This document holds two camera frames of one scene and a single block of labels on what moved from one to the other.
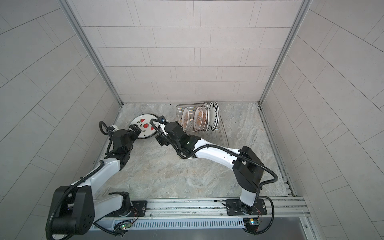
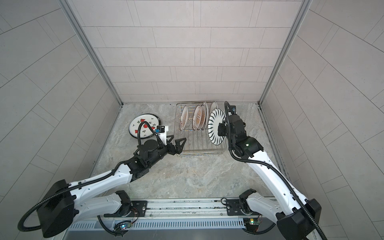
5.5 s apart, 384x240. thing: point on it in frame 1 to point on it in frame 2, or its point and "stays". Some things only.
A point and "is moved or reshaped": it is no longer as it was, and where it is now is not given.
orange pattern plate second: [198, 118] stays
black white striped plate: [212, 114] is moved or reshaped
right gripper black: [159, 137] to [221, 127]
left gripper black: [135, 136] to [179, 150]
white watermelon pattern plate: [143, 122] stays
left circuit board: [125, 225] stays
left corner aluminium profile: [92, 50] stays
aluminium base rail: [277, 207] stays
